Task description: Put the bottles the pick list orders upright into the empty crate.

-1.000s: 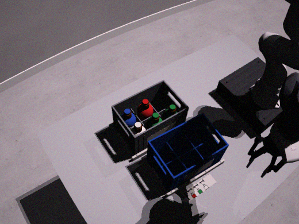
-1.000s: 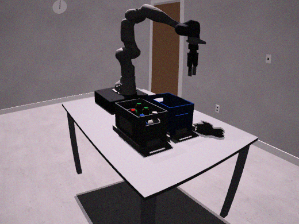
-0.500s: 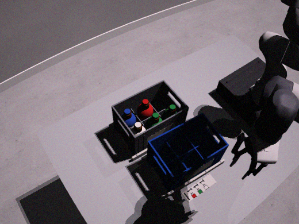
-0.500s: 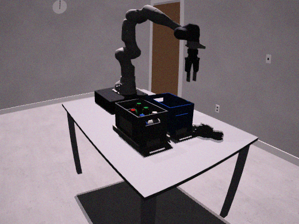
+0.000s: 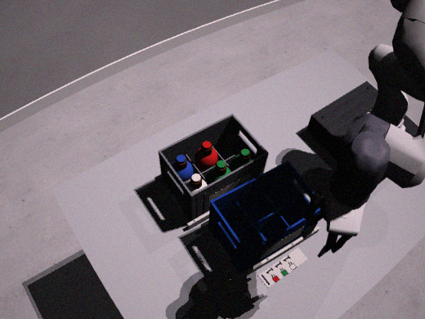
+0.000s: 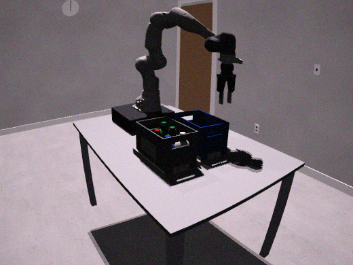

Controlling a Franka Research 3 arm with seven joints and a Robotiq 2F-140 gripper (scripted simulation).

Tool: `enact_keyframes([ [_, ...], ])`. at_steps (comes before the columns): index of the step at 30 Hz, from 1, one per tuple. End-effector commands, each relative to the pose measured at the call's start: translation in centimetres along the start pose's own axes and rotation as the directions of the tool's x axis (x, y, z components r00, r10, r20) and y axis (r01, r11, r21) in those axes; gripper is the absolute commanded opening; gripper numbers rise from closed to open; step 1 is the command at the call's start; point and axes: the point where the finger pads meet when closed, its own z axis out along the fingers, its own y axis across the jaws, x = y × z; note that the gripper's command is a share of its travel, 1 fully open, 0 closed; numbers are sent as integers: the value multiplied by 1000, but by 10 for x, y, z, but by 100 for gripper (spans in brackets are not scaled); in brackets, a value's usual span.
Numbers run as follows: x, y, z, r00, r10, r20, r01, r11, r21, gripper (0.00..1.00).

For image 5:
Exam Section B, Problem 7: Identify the white paper pick list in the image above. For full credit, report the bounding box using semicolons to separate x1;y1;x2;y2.
258;247;308;288

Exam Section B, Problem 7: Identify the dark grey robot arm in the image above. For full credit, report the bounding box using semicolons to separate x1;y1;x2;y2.
323;0;425;236

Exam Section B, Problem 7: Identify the blue bottle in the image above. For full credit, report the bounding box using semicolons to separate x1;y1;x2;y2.
172;155;194;182

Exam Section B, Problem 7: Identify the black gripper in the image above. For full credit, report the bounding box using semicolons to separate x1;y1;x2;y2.
302;191;352;258

